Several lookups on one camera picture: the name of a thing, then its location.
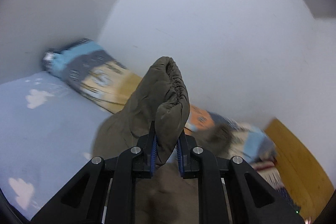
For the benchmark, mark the star and stripe print pillow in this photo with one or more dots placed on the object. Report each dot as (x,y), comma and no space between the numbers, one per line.
(267,174)

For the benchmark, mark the patterned blue orange quilt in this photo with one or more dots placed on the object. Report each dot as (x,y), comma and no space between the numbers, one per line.
(86,66)

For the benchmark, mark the olive brown padded jacket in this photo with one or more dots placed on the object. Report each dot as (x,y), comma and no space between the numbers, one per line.
(162,87)

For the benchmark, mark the light blue cloud-print bed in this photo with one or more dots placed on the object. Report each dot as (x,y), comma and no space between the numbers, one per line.
(52,134)

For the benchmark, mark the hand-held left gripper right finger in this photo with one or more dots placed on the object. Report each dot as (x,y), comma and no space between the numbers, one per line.
(180,158)

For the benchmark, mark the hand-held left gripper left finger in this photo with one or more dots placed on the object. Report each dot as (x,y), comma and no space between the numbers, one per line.
(153,153)

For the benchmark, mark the wooden headboard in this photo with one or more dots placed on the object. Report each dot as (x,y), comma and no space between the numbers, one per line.
(302,161)

